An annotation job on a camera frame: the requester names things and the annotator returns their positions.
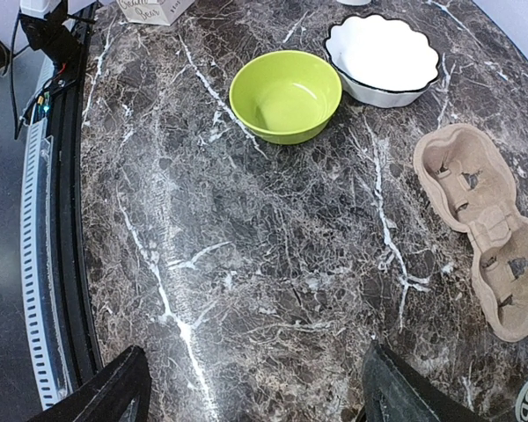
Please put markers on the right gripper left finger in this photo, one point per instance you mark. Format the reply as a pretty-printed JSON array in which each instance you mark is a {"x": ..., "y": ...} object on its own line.
[{"x": 119, "y": 392}]

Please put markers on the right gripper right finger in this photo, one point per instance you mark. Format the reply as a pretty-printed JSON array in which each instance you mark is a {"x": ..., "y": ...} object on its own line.
[{"x": 395, "y": 391}]

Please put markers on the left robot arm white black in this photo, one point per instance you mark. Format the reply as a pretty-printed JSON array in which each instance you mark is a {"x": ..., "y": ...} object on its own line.
[{"x": 43, "y": 23}]

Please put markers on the cardboard cup carrier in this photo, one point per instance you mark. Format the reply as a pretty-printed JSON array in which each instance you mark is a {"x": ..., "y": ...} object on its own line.
[{"x": 471, "y": 187}]

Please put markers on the green bowl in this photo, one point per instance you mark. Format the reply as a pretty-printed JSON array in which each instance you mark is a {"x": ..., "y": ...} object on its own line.
[{"x": 285, "y": 97}]

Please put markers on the white scalloped bowl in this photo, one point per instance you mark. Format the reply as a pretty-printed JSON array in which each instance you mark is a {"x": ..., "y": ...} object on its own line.
[{"x": 382, "y": 62}]

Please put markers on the kraft paper bag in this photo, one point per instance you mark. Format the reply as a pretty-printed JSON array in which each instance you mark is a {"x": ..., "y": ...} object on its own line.
[{"x": 153, "y": 12}]

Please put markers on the black front rail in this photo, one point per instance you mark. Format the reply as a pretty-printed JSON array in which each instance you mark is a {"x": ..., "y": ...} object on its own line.
[{"x": 79, "y": 347}]

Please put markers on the white cable duct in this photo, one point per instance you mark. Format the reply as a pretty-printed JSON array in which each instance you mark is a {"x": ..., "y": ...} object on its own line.
[{"x": 34, "y": 266}]

